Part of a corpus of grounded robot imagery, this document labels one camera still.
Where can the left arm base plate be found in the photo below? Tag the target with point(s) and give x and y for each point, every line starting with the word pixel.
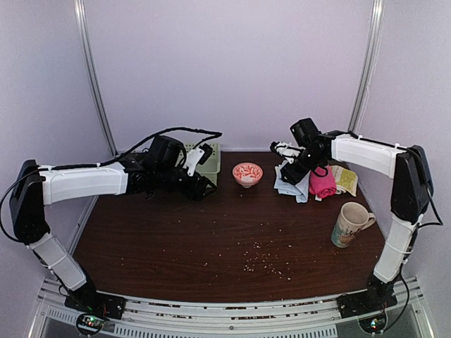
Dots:
pixel 105 305

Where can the aluminium frame post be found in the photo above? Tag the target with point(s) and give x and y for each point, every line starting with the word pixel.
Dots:
pixel 81 18
pixel 369 65

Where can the green plastic basket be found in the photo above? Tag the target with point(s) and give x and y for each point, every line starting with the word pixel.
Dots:
pixel 211 168

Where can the front aluminium rail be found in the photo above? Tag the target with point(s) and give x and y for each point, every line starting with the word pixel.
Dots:
pixel 311 317

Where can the right aluminium frame post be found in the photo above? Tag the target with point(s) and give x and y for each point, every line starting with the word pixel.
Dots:
pixel 369 65

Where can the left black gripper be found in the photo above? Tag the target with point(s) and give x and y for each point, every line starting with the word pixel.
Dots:
pixel 195 191

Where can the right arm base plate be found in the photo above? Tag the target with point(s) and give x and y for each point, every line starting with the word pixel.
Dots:
pixel 356 304

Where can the left aluminium frame post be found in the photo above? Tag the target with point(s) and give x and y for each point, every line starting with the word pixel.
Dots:
pixel 81 18

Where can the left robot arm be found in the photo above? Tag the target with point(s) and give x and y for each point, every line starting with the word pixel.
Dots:
pixel 167 164

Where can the pink towel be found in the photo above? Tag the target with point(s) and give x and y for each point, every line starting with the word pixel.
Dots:
pixel 322 183

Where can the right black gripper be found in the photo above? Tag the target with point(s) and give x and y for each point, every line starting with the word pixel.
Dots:
pixel 295 176

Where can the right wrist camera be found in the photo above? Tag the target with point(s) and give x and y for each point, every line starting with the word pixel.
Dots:
pixel 287 151

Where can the red patterned white bowl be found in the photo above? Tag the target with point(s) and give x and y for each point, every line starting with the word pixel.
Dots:
pixel 247 174

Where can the yellow patterned cloth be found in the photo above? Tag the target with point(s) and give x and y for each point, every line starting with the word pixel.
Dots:
pixel 346 181

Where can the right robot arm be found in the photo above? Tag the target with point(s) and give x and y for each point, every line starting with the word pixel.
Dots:
pixel 411 193

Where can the light blue towel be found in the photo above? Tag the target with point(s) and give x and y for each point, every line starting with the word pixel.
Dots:
pixel 300 191

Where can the cream floral mug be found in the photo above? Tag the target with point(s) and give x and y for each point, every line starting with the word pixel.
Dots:
pixel 352 219

